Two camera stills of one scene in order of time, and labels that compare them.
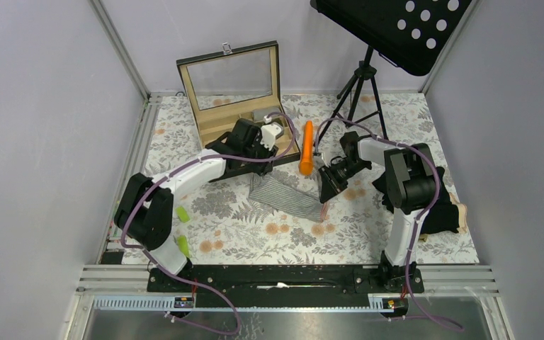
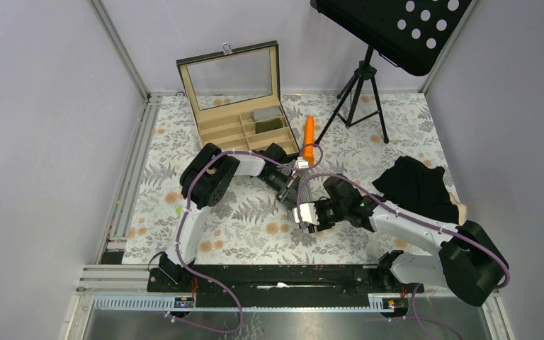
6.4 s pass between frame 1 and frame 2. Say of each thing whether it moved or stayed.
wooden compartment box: stayed
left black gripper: moved
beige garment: stayed
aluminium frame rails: stayed
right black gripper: moved
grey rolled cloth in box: stayed
